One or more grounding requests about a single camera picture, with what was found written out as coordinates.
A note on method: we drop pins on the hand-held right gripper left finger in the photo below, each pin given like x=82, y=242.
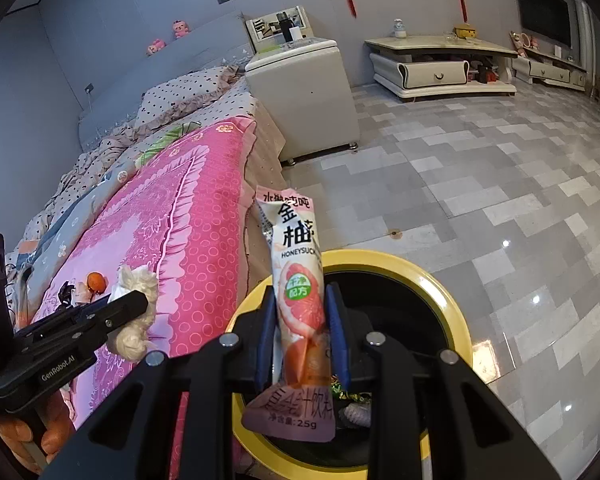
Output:
x=266, y=342

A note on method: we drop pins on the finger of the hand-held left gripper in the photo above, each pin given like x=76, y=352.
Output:
x=55, y=362
x=80, y=320

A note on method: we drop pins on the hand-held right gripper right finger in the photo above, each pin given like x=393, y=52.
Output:
x=338, y=342

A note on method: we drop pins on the black plastic bag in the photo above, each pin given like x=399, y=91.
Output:
x=66, y=292

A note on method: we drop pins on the orange peel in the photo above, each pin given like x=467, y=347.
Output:
x=96, y=282

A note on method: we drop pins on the green foil wrapper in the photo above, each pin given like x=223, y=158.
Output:
x=341, y=389

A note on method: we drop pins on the pink drink sachet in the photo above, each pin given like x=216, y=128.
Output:
x=297, y=280

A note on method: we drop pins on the pale blue tissue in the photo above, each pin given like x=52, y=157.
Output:
x=357, y=414

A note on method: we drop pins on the yellow rimmed black trash bin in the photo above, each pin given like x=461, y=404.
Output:
x=405, y=266

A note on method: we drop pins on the person's left hand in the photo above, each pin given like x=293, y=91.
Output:
x=57, y=415

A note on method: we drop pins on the grey floral quilt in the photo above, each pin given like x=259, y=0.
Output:
x=65, y=225

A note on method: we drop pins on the pink floral blanket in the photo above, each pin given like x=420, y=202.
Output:
x=190, y=240

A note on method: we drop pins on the polka dot duvet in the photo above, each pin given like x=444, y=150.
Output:
x=105, y=150

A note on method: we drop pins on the polka dot bedsheet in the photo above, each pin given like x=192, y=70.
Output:
x=240, y=105

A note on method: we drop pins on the grey headboard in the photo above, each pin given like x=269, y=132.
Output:
x=130, y=80

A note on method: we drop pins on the cream bedside cabinet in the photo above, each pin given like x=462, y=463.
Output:
x=305, y=95

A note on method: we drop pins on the polka dot pillow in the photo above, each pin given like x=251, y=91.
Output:
x=190, y=92

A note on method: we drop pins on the cream marble top stand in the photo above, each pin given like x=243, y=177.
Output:
x=420, y=72

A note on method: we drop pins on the pink plush toy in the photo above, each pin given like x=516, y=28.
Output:
x=181, y=29
x=156, y=47

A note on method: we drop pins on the white cup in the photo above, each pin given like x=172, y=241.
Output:
x=296, y=34

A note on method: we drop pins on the black bottle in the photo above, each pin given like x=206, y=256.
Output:
x=284, y=25

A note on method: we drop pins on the small white figurine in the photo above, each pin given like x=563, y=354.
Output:
x=399, y=29

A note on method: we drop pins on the cream low side cabinet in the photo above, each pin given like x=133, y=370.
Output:
x=550, y=72

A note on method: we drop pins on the pink toy ornament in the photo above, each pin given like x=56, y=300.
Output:
x=522, y=44

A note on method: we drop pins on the white standing air conditioner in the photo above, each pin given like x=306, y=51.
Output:
x=587, y=45

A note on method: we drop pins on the wall mounted television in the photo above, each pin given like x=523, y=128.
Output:
x=542, y=7

